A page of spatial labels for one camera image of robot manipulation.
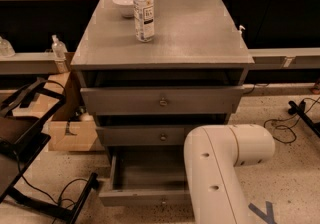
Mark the clear plastic container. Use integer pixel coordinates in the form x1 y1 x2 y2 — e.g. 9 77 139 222
0 37 15 57

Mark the grey middle drawer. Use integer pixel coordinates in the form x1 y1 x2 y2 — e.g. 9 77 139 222
96 125 195 146

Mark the brown shoe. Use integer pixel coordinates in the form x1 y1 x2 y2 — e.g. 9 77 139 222
311 79 320 95

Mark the white ceramic bowl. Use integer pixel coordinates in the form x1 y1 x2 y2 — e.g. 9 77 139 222
112 0 134 18

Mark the clear pump bottle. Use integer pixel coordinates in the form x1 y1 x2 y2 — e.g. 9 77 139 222
52 35 67 59

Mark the clear plastic water bottle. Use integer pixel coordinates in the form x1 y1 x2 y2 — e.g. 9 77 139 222
133 0 155 42

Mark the grey drawer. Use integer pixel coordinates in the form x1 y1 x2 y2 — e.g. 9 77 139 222
96 125 195 146
99 145 190 206
81 86 243 115

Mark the black stand leg right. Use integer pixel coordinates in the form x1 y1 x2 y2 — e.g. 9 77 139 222
288 100 320 138

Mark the black cart frame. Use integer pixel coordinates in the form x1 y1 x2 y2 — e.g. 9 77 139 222
0 77 99 224

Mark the cardboard box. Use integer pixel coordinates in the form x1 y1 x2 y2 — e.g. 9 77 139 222
31 51 105 153

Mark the small white pump nozzle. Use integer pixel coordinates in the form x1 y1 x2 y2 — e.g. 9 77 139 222
238 25 246 35

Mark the grey bottom drawer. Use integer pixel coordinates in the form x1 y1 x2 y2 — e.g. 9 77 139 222
99 145 190 206

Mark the black floor cable right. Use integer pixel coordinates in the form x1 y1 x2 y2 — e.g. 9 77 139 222
262 97 320 145

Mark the black cable on cart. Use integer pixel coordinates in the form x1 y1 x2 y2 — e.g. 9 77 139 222
13 149 93 224

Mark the grey top drawer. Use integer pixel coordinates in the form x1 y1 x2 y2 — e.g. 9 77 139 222
81 86 243 115

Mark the grey drawer cabinet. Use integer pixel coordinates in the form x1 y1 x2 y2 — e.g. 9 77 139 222
70 0 255 169

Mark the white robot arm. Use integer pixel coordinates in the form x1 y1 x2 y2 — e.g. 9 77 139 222
184 124 275 224

